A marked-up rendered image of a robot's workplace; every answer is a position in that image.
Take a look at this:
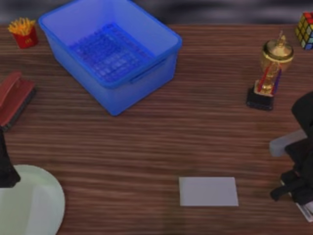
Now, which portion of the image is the blue plastic storage bin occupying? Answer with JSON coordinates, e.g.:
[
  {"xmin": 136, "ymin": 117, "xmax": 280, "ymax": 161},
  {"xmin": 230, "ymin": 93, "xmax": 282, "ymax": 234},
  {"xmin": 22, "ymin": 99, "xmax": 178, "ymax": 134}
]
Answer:
[{"xmin": 38, "ymin": 0, "xmax": 183, "ymax": 117}]

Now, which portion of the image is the gold trophy on black base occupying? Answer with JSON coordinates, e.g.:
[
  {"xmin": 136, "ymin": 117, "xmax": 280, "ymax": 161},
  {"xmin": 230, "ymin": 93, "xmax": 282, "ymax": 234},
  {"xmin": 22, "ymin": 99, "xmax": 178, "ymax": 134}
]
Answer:
[{"xmin": 246, "ymin": 30, "xmax": 294, "ymax": 111}]

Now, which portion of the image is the red french fries box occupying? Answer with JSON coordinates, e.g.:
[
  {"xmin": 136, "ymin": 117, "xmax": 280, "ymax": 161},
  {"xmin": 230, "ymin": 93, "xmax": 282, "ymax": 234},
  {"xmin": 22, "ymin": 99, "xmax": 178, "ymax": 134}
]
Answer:
[{"xmin": 7, "ymin": 17, "xmax": 39, "ymax": 49}]

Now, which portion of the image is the multicolour puzzle cube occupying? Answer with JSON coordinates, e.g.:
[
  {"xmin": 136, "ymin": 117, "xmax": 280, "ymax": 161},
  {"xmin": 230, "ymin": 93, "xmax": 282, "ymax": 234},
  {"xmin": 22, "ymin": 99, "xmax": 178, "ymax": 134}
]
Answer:
[{"xmin": 294, "ymin": 11, "xmax": 313, "ymax": 50}]

